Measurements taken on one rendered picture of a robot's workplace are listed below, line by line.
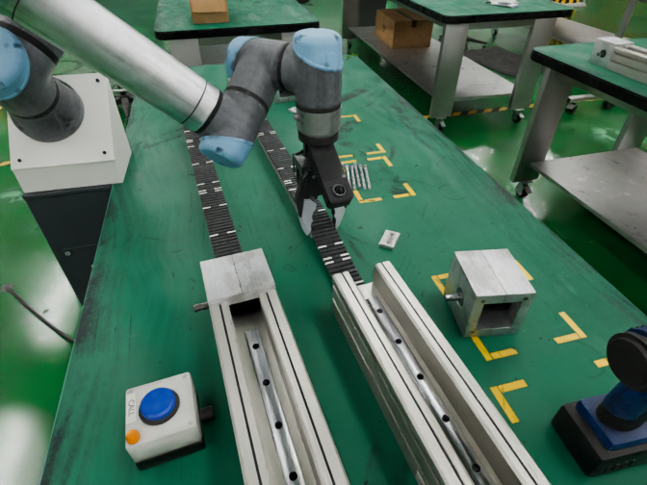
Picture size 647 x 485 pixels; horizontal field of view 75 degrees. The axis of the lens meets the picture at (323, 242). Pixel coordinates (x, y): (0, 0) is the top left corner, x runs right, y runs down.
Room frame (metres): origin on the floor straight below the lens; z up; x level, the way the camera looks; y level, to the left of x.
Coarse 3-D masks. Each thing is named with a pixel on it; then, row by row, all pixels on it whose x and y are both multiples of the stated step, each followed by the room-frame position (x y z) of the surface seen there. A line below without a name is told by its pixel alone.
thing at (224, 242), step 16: (192, 144) 1.02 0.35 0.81; (192, 160) 0.94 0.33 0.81; (208, 160) 0.94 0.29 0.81; (208, 176) 0.86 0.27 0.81; (208, 192) 0.79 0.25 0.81; (208, 208) 0.73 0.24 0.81; (224, 208) 0.73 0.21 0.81; (208, 224) 0.67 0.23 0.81; (224, 224) 0.67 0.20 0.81; (224, 240) 0.62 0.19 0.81
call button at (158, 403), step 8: (152, 392) 0.28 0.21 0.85; (160, 392) 0.28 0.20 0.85; (168, 392) 0.28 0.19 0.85; (144, 400) 0.27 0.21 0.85; (152, 400) 0.27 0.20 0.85; (160, 400) 0.27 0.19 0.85; (168, 400) 0.27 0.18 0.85; (144, 408) 0.26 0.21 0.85; (152, 408) 0.26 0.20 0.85; (160, 408) 0.26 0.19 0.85; (168, 408) 0.26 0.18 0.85; (144, 416) 0.25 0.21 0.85; (152, 416) 0.25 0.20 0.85; (160, 416) 0.25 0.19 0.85
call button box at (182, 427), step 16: (160, 384) 0.30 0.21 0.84; (176, 384) 0.30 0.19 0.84; (192, 384) 0.30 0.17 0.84; (128, 400) 0.27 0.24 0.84; (176, 400) 0.27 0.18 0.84; (192, 400) 0.27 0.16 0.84; (128, 416) 0.25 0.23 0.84; (176, 416) 0.25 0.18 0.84; (192, 416) 0.25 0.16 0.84; (208, 416) 0.28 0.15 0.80; (144, 432) 0.23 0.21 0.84; (160, 432) 0.23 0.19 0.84; (176, 432) 0.24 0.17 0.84; (192, 432) 0.24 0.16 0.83; (128, 448) 0.22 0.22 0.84; (144, 448) 0.22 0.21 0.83; (160, 448) 0.23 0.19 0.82; (176, 448) 0.23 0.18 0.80; (192, 448) 0.24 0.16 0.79; (144, 464) 0.22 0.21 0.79
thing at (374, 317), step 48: (336, 288) 0.45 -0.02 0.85; (384, 288) 0.46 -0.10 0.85; (384, 336) 0.35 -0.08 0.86; (432, 336) 0.35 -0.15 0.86; (384, 384) 0.30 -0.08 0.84; (432, 384) 0.31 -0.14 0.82; (432, 432) 0.22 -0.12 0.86; (480, 432) 0.23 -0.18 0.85; (432, 480) 0.19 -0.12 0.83; (480, 480) 0.18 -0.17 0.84; (528, 480) 0.17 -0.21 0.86
